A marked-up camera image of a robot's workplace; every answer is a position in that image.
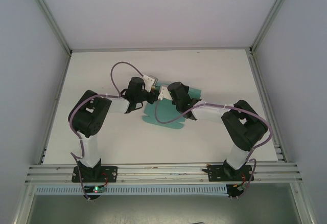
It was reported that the aluminium mounting rail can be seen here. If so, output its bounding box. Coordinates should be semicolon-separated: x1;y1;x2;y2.
25;163;304;185

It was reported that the aluminium frame leg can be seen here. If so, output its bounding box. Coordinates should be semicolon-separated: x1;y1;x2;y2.
291;183;316;224
14;183;35;224

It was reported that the aluminium left side rail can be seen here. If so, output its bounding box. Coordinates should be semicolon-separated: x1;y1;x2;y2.
38;54;72;165

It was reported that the aluminium frame post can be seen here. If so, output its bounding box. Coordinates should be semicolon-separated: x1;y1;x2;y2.
25;0;74;56
249;0;297;56

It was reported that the aluminium right frame post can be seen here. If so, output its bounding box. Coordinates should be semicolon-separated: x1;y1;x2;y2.
249;0;297;56

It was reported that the teal paper box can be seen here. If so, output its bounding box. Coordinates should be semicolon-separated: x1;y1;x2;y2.
142;82;202;130

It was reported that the circuit board with green light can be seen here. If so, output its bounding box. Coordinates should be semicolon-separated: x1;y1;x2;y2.
85;186;107;193

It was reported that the aluminium left frame post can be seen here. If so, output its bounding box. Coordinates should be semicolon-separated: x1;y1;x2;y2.
25;0;74;56

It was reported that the slotted grey cable duct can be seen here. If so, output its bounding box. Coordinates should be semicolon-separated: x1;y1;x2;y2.
35;185;228;196

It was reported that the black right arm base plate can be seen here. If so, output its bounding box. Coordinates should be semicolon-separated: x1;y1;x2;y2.
207;164;253;183

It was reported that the aluminium right side rail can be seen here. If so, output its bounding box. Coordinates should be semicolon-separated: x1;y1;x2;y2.
247;54;288;162

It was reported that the grey metal sheet panel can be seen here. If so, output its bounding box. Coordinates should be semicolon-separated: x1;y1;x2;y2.
28;195;299;224

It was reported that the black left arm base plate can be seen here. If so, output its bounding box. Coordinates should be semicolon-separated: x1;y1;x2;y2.
72;166;119;184

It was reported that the black mounting bracket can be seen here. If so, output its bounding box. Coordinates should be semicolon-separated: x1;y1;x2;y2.
226;183;246;201
83;194;102;202

